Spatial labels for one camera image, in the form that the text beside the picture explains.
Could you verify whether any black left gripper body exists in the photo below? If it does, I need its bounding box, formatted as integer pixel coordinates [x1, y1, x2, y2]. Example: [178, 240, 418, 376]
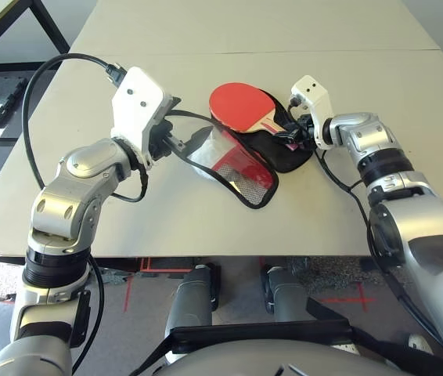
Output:
[147, 119, 175, 160]

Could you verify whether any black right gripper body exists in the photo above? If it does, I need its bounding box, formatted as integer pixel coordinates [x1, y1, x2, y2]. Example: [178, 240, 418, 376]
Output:
[296, 115, 319, 152]

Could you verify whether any black and red paddle case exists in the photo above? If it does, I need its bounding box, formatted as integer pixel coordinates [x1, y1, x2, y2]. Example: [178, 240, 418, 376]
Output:
[165, 87, 314, 211]

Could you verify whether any red ping-pong paddle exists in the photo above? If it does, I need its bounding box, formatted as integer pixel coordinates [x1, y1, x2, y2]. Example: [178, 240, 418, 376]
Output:
[207, 81, 290, 135]

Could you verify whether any grey speckled floor mat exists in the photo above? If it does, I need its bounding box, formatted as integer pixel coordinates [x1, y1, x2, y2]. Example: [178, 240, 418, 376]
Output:
[290, 256, 372, 284]

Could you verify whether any grey robot right leg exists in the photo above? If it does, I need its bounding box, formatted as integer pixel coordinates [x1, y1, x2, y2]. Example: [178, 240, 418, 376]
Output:
[260, 264, 313, 324]

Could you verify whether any grey robot leg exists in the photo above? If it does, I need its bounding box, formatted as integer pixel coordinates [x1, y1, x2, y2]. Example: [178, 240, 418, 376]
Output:
[164, 262, 222, 342]
[260, 264, 313, 324]

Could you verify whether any grey robot left leg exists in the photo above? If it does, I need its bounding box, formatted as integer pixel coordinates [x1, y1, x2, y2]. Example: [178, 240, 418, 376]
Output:
[164, 262, 222, 342]

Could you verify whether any black foam floor mat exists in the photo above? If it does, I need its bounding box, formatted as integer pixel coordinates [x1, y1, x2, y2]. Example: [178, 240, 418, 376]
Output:
[0, 75, 30, 143]

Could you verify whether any red floor tape cross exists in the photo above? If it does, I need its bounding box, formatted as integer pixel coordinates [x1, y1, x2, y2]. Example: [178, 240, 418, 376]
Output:
[318, 280, 376, 313]

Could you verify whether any grey robot torso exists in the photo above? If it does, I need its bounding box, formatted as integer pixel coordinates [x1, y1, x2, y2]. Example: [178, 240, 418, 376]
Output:
[138, 338, 414, 376]

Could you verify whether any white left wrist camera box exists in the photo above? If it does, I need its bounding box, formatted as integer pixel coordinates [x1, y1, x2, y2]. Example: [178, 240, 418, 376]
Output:
[110, 67, 167, 171]

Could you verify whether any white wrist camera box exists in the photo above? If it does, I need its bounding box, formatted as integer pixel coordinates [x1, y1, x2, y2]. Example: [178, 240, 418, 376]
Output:
[110, 67, 167, 171]
[290, 74, 333, 151]

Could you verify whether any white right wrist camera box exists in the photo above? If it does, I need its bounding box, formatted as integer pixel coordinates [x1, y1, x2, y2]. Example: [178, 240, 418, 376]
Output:
[290, 74, 333, 151]

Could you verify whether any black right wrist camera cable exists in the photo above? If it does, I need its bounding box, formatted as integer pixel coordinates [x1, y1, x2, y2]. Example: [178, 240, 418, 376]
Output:
[286, 96, 443, 346]

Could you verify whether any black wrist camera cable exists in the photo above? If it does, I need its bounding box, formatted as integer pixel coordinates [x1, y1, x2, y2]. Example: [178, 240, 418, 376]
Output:
[21, 52, 150, 204]
[286, 96, 443, 346]

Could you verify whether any black left wrist camera cable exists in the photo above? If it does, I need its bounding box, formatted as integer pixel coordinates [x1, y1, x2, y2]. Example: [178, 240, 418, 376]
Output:
[21, 52, 150, 204]

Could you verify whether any black metal table frame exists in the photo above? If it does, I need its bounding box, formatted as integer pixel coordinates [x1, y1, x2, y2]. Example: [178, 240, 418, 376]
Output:
[0, 0, 72, 67]

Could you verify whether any black waist bar with straps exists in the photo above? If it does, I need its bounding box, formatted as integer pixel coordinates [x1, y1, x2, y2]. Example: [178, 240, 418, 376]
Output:
[131, 317, 443, 376]

